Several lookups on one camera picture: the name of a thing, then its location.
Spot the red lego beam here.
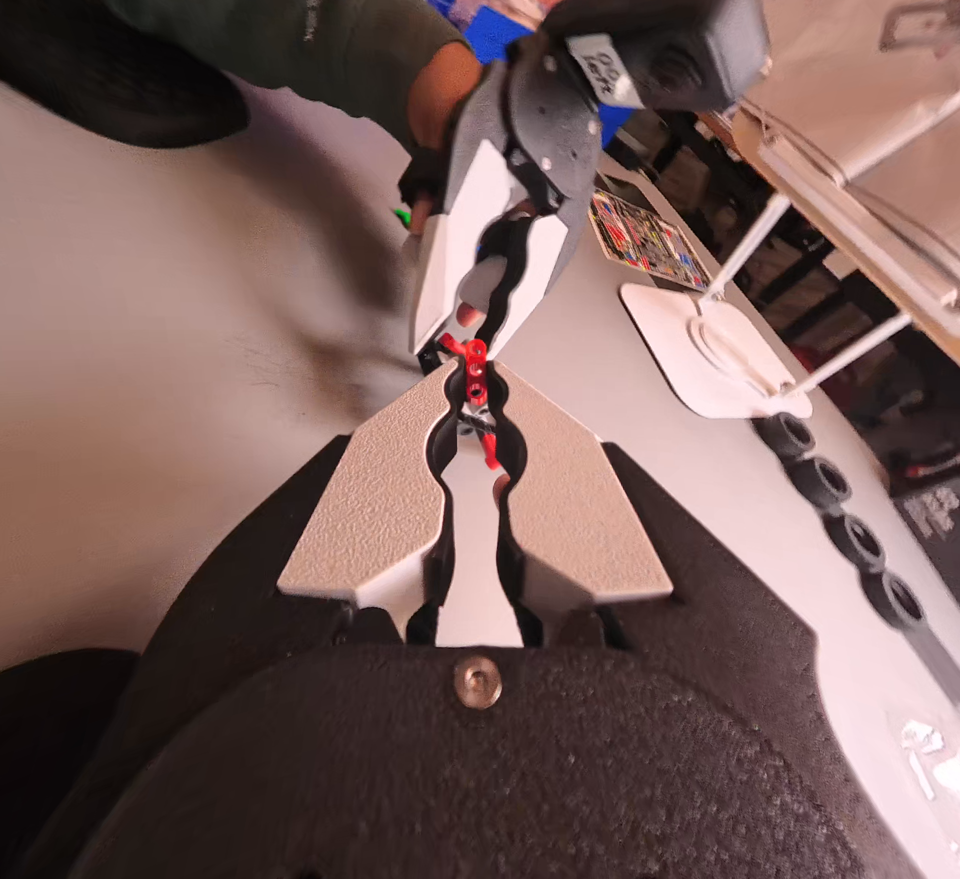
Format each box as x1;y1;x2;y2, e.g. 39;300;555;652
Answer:
463;339;490;404

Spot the lego car set box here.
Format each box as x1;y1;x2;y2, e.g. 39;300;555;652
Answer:
888;436;960;558

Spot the person's left hand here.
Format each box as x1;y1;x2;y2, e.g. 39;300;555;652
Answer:
407;42;487;329

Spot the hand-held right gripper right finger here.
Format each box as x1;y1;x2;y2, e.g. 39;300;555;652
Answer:
487;361;675;627

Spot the lego instruction booklet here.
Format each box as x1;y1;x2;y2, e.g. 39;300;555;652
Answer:
738;0;960;310

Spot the blue plastic bin with bag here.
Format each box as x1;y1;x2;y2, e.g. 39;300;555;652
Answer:
423;0;635;145

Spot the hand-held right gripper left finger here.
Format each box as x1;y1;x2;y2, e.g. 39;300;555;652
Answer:
277;357;466;642

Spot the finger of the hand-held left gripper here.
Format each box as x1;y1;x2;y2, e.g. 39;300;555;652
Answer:
478;213;571;360
409;138;531;357

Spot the black lego frame assembly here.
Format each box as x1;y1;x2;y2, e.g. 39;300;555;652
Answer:
417;331;505;471

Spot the empty clear plastic wrap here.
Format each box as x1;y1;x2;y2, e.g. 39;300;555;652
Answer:
892;714;960;805

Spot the white book stand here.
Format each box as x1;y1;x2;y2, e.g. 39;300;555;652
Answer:
619;91;960;421

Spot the person's left forearm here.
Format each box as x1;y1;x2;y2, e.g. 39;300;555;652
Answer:
0;0;470;145

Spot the lego sticker sheet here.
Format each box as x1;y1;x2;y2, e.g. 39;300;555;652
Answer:
587;190;712;293

